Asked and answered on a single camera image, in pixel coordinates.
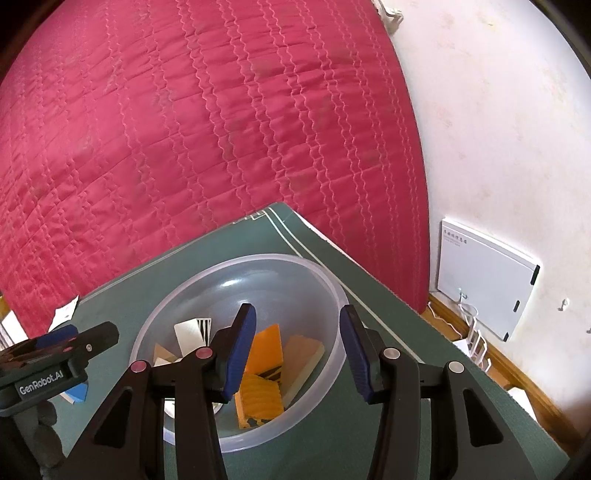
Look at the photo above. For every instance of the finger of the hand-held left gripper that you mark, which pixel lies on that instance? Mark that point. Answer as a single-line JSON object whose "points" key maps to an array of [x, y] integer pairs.
{"points": [[62, 333], [99, 339]]}

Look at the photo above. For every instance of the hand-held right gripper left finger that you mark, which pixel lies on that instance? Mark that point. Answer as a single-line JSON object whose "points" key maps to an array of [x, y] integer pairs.
{"points": [[240, 350]]}

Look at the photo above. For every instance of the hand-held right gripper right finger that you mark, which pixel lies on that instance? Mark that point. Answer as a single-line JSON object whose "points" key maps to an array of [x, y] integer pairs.
{"points": [[358, 360]]}

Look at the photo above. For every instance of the blue box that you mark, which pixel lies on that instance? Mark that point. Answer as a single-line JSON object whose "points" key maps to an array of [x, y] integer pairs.
{"points": [[76, 395]]}

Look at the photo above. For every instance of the white and grey box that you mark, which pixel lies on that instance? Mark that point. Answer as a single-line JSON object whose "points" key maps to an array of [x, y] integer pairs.
{"points": [[191, 331]]}

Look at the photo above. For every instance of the orange and beige box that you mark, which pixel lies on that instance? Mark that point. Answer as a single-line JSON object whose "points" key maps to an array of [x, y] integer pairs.
{"points": [[258, 400]]}

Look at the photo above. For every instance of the brown and beige box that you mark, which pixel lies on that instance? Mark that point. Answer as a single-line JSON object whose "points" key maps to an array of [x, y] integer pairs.
{"points": [[302, 360]]}

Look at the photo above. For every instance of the clear plastic bowl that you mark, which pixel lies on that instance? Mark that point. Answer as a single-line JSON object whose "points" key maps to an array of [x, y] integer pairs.
{"points": [[258, 286]]}

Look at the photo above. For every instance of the person's left hand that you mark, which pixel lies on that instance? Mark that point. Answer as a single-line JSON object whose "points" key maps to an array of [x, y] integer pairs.
{"points": [[46, 429]]}

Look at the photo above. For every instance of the white paper slip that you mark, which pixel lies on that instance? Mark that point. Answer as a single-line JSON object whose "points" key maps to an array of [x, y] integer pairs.
{"points": [[64, 314]]}

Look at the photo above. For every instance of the green table mat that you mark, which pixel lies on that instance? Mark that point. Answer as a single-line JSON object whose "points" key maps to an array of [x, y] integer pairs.
{"points": [[323, 438]]}

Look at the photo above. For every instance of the wooden baseboard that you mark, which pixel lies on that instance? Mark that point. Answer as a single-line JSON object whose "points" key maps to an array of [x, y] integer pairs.
{"points": [[512, 369]]}

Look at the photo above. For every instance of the red quilted bedspread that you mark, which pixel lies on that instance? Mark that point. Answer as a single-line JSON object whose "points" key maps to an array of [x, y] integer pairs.
{"points": [[184, 115]]}

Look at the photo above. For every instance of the white wall panel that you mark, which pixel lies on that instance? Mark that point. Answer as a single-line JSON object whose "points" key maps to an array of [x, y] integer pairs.
{"points": [[485, 277]]}

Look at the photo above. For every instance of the white wall fixture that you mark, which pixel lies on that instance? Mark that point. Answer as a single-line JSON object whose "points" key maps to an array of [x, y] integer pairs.
{"points": [[390, 11]]}

